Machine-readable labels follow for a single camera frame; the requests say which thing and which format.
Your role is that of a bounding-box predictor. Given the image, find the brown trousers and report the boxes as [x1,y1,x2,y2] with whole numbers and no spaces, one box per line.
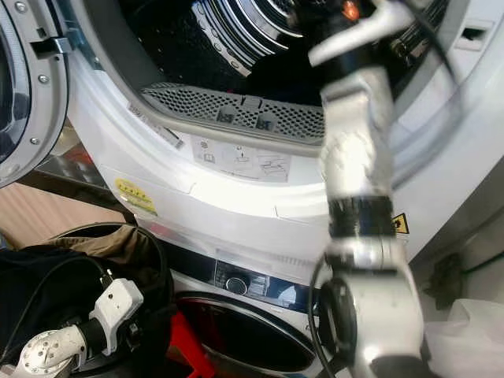
[47,224,162,272]

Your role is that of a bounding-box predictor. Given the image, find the white washing machine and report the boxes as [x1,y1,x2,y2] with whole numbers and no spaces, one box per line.
[126,217,332,378]

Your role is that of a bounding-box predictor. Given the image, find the red plastic stool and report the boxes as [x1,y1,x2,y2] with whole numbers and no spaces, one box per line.
[165,311,217,378]

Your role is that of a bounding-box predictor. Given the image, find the round washer control knob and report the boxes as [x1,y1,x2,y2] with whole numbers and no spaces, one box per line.
[225,274,250,297]

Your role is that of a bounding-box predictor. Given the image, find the dark round washer door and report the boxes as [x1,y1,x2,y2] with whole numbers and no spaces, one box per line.
[177,291,317,378]

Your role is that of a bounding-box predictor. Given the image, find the white tumble dryer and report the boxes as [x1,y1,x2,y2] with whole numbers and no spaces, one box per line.
[47,0,504,316]

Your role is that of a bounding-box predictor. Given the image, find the grey instruction sticker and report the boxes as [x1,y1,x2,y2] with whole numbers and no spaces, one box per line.
[191,135,292,183]

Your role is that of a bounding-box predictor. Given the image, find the grey perforated lint filter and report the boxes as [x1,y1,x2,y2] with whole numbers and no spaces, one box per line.
[140,82,324,143]

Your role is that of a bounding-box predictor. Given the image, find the grey round dryer door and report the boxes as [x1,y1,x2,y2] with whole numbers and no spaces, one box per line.
[0,0,69,188]

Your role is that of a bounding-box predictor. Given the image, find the white barcode label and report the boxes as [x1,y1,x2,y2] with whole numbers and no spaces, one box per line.
[128,102,182,150]

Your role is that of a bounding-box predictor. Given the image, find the white plastic bag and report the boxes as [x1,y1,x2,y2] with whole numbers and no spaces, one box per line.
[425,299,504,378]

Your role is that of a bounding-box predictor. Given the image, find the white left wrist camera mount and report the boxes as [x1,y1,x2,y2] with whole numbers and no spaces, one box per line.
[88,277,144,335]

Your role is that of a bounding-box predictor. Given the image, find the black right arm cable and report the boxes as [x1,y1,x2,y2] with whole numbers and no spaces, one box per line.
[305,256,332,372]

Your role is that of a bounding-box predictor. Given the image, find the dark wall tap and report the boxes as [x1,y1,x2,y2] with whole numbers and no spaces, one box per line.
[425,252,469,312]

